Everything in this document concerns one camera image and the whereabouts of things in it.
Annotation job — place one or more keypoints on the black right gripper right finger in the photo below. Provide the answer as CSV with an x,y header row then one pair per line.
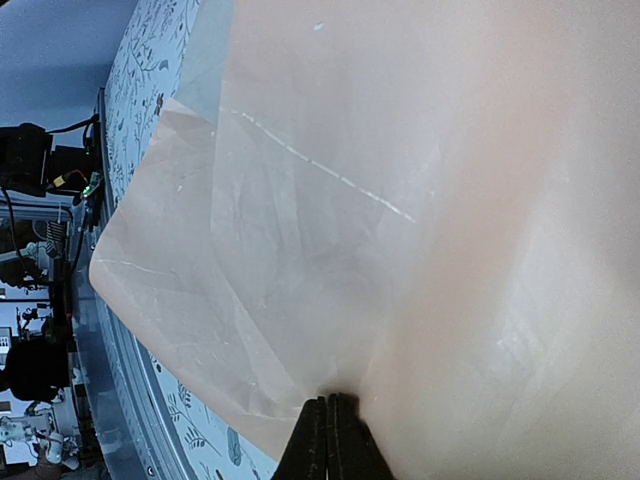
x,y
352,452

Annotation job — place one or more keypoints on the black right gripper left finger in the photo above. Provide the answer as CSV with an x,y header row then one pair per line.
x,y
305,455

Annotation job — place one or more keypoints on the peach wrapping paper sheet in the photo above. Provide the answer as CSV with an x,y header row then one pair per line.
x,y
432,205

